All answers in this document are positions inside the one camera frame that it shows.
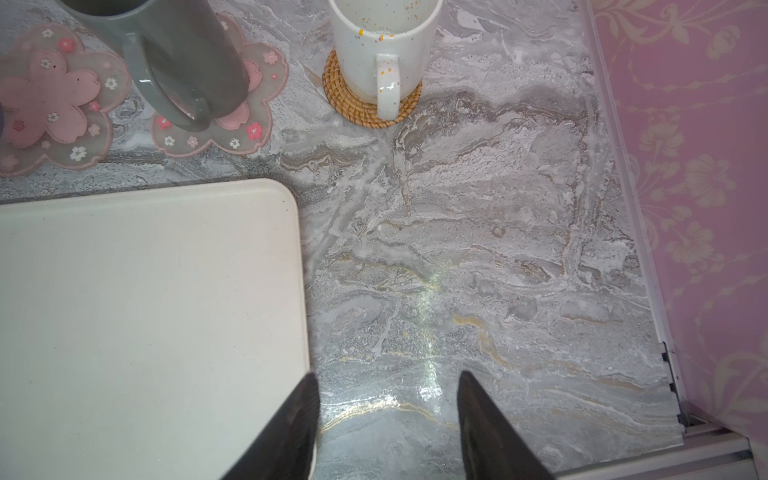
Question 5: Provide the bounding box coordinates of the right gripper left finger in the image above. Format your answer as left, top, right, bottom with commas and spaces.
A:
223, 373, 320, 480

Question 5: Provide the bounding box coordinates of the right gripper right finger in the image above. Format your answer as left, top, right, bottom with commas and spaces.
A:
457, 370, 555, 480

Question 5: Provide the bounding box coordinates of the pink flower coaster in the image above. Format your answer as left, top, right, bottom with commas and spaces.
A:
1, 23, 132, 177
151, 14, 289, 158

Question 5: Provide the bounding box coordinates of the rattan woven round coaster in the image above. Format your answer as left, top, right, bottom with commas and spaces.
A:
322, 50, 423, 129

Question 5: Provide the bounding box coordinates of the grey mug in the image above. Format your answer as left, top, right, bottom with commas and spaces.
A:
59, 0, 249, 132

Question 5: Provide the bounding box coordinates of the white mug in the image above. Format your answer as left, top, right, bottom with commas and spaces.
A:
329, 0, 443, 121

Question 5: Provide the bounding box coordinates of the beige serving tray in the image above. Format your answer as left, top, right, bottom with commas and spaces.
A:
1, 179, 310, 479

